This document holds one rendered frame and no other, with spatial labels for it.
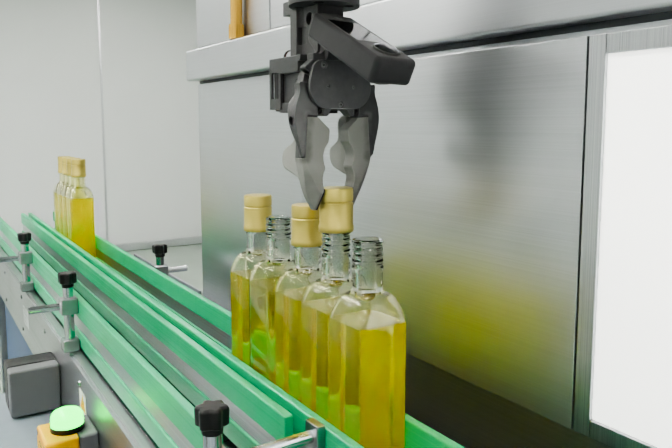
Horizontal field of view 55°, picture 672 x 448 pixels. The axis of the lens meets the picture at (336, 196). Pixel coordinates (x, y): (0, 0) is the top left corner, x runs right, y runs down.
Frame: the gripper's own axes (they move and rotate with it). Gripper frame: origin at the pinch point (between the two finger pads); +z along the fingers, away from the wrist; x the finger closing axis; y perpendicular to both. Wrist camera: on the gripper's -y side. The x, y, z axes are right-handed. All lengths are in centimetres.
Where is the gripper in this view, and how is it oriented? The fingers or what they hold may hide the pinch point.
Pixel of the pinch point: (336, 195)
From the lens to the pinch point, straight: 65.0
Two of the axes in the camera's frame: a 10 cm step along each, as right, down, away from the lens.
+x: -8.3, 0.6, -5.6
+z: 0.0, 9.9, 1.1
